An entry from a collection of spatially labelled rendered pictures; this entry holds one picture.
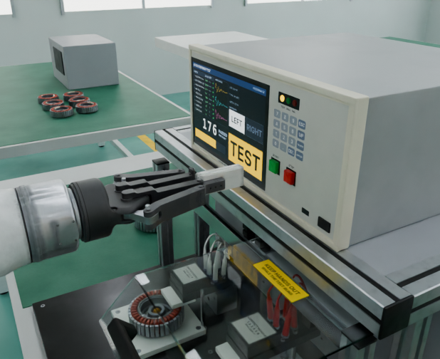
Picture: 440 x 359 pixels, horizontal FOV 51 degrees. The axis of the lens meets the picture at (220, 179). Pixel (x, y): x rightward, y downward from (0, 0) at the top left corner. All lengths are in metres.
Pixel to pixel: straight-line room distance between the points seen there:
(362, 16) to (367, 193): 6.82
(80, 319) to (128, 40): 4.67
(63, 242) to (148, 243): 0.78
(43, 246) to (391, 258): 0.42
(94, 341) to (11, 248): 0.51
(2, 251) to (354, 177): 0.41
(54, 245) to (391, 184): 0.43
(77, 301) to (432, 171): 0.78
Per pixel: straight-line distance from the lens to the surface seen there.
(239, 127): 0.77
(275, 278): 0.66
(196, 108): 0.90
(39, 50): 5.32
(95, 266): 1.26
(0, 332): 2.34
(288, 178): 0.67
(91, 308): 1.10
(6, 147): 2.17
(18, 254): 0.55
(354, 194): 0.60
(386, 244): 0.67
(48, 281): 1.24
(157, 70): 5.71
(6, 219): 0.54
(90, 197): 0.56
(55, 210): 0.55
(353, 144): 0.57
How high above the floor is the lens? 1.46
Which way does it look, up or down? 25 degrees down
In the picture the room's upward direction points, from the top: straight up
